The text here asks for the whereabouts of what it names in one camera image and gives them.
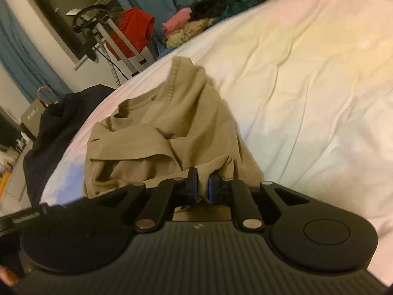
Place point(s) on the tan khaki garment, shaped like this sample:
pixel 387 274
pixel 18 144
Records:
pixel 181 124

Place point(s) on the pink cane hook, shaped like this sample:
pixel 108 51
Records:
pixel 46 96

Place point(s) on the pink folded garment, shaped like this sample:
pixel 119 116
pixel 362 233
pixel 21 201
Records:
pixel 178 20

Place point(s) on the red shirt on stand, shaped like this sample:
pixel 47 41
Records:
pixel 137 26

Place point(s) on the blue curtain left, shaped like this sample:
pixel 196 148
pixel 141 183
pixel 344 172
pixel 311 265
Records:
pixel 23 62

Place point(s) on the black jacket on bed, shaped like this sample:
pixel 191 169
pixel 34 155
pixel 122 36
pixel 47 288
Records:
pixel 59 123

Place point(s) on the beige clothes pile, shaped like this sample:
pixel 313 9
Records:
pixel 188 31

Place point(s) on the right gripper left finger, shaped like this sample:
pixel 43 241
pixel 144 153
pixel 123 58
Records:
pixel 170 194

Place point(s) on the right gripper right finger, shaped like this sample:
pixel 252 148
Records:
pixel 235 194

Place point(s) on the black clothes pile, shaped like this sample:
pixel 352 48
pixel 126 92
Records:
pixel 209 8

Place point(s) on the white dresser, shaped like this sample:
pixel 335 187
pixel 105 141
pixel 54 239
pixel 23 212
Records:
pixel 14 197

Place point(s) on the grey chair back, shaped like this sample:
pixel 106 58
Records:
pixel 30 119

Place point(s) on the garment steamer stand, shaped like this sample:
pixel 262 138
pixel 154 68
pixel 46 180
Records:
pixel 96 24

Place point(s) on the green garment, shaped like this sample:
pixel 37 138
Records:
pixel 234 7

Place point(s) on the dark window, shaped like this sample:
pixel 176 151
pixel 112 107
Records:
pixel 67 9

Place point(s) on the person left hand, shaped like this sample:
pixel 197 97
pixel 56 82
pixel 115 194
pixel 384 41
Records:
pixel 8 277

